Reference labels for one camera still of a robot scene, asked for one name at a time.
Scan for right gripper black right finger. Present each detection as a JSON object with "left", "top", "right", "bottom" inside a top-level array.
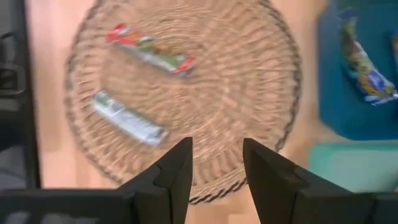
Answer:
[{"left": 242, "top": 138, "right": 374, "bottom": 224}]

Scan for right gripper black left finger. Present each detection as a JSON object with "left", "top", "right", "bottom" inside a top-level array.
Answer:
[{"left": 116, "top": 136, "right": 194, "bottom": 224}]

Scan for snack bars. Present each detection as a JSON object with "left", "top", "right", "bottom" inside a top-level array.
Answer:
[
  {"left": 338, "top": 7, "right": 398, "bottom": 106},
  {"left": 91, "top": 90, "right": 169, "bottom": 146}
]

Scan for snack bars in basket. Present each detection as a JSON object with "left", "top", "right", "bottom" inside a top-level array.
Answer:
[{"left": 91, "top": 90, "right": 169, "bottom": 146}]

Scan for red granola bar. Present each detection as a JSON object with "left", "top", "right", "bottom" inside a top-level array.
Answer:
[{"left": 105, "top": 23, "right": 197, "bottom": 78}]

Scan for teal plastic tray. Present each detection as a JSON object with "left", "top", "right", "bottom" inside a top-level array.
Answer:
[{"left": 308, "top": 139, "right": 398, "bottom": 194}]

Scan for round wicker basket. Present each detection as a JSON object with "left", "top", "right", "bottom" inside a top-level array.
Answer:
[{"left": 63, "top": 0, "right": 303, "bottom": 205}]

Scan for blue plastic tray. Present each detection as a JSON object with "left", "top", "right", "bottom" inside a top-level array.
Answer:
[{"left": 316, "top": 0, "right": 398, "bottom": 141}]

